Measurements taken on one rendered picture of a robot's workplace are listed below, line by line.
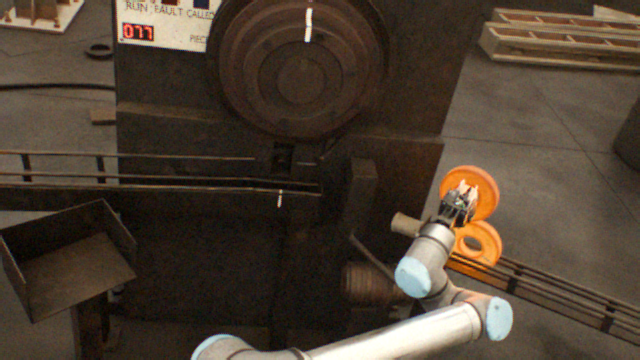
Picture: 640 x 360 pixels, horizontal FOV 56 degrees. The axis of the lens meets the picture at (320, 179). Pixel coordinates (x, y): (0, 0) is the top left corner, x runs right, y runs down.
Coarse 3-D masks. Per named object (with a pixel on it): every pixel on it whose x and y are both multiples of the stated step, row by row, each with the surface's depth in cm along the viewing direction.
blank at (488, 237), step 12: (456, 228) 169; (468, 228) 167; (480, 228) 165; (492, 228) 166; (456, 240) 171; (480, 240) 166; (492, 240) 164; (468, 252) 172; (480, 252) 170; (492, 252) 166; (492, 264) 168
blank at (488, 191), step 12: (456, 168) 163; (468, 168) 160; (444, 180) 164; (456, 180) 163; (468, 180) 161; (480, 180) 159; (492, 180) 159; (444, 192) 166; (480, 192) 160; (492, 192) 158; (480, 204) 162; (492, 204) 160; (480, 216) 163
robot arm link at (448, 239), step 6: (426, 228) 148; (432, 228) 146; (438, 228) 146; (444, 228) 146; (420, 234) 148; (426, 234) 146; (432, 234) 145; (438, 234) 145; (444, 234) 145; (450, 234) 146; (444, 240) 145; (450, 240) 146; (450, 246) 145; (450, 252) 146
